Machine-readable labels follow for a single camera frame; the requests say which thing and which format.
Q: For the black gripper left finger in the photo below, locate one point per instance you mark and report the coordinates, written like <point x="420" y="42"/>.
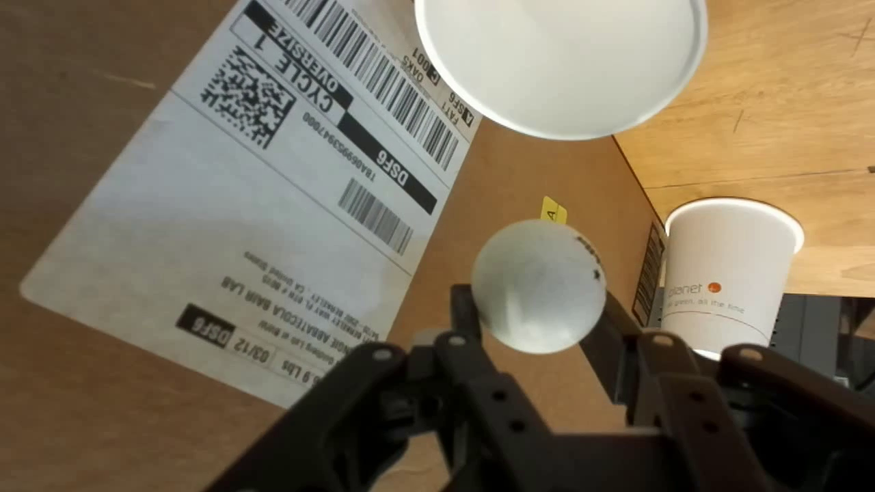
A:
<point x="427" y="412"/>

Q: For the white ping pong ball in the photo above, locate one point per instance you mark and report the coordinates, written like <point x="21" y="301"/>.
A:
<point x="538" y="288"/>

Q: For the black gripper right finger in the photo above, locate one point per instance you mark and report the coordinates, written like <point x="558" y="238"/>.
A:
<point x="729" y="412"/>

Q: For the large cardboard shipping box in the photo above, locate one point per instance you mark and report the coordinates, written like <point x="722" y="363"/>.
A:
<point x="227" y="227"/>

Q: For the white printed paper cup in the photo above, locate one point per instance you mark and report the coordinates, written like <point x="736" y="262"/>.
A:
<point x="726" y="282"/>

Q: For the plain white paper cup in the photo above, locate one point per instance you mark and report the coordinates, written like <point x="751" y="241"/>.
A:
<point x="561" y="59"/>

